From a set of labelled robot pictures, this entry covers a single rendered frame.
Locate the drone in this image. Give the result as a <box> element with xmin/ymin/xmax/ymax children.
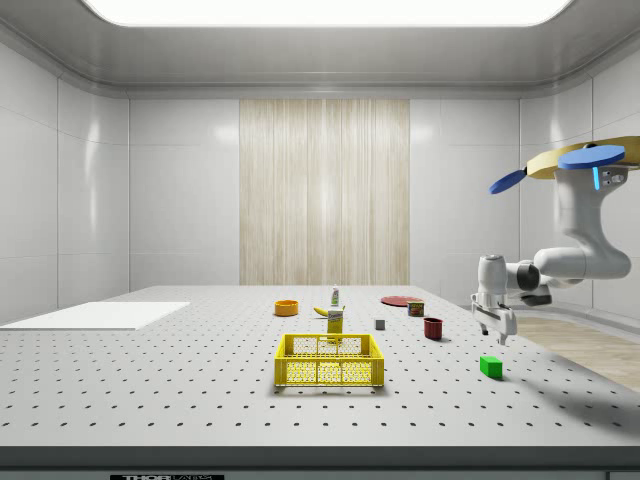
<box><xmin>488</xmin><ymin>135</ymin><xmax>640</xmax><ymax>196</ymax></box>

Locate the red plate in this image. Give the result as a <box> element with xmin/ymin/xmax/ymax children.
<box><xmin>380</xmin><ymin>295</ymin><xmax>425</xmax><ymax>309</ymax></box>

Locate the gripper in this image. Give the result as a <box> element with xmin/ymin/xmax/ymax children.
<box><xmin>469</xmin><ymin>292</ymin><xmax>519</xmax><ymax>347</ymax></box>

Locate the yellow basket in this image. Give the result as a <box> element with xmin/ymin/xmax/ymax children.
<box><xmin>273</xmin><ymin>333</ymin><xmax>387</xmax><ymax>389</ymax></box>

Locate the white board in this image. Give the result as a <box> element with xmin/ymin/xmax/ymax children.
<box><xmin>0</xmin><ymin>301</ymin><xmax>192</xmax><ymax>331</ymax></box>

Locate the red mug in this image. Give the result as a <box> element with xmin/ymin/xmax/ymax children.
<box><xmin>423</xmin><ymin>316</ymin><xmax>447</xmax><ymax>342</ymax></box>

